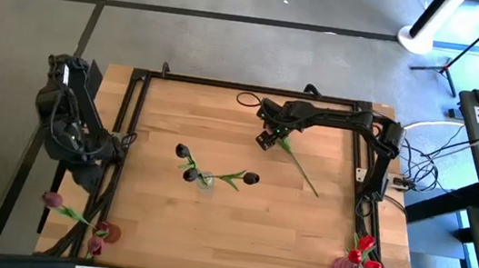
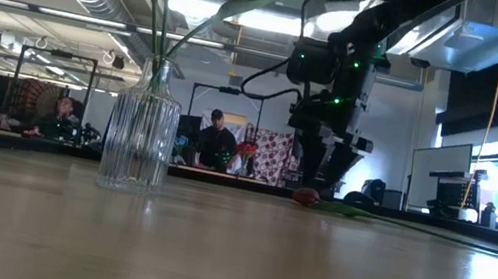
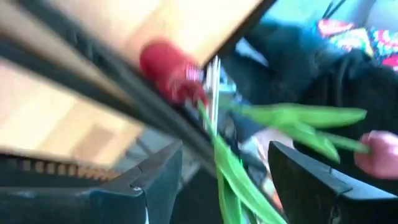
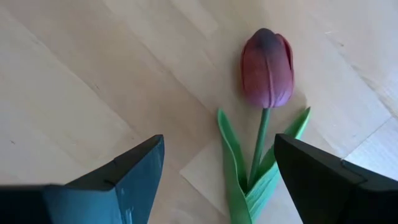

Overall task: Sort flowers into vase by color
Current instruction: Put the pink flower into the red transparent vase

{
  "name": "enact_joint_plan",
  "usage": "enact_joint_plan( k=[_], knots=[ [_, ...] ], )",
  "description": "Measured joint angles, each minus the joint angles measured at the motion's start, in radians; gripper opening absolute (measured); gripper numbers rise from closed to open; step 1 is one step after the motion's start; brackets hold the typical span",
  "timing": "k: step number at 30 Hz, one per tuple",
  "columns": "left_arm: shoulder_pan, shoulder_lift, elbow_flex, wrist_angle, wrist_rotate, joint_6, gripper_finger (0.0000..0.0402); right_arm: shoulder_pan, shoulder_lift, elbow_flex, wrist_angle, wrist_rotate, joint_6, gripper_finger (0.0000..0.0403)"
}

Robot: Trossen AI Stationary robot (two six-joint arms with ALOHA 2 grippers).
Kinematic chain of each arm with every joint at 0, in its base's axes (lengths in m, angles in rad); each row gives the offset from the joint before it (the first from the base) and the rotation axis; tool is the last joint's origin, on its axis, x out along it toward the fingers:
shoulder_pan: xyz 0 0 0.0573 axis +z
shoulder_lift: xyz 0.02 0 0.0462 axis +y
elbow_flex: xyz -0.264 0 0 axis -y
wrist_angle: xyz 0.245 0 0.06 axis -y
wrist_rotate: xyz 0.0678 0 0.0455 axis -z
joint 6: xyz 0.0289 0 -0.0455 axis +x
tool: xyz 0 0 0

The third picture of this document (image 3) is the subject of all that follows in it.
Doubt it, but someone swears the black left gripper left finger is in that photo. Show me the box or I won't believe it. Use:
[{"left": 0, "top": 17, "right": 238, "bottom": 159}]
[{"left": 0, "top": 141, "right": 183, "bottom": 224}]

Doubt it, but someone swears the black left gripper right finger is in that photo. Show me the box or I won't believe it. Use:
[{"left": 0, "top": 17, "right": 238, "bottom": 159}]
[{"left": 269, "top": 140, "right": 398, "bottom": 224}]

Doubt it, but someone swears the red artificial tulip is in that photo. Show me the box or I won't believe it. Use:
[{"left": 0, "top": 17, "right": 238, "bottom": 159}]
[
  {"left": 197, "top": 101, "right": 287, "bottom": 224},
  {"left": 223, "top": 104, "right": 398, "bottom": 180}
]

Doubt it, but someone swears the person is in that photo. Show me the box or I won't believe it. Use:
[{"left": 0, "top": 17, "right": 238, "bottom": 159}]
[{"left": 220, "top": 0, "right": 398, "bottom": 194}]

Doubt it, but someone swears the colourful patterned fabric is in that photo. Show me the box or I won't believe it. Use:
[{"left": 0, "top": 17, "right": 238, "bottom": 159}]
[{"left": 317, "top": 18, "right": 398, "bottom": 69}]

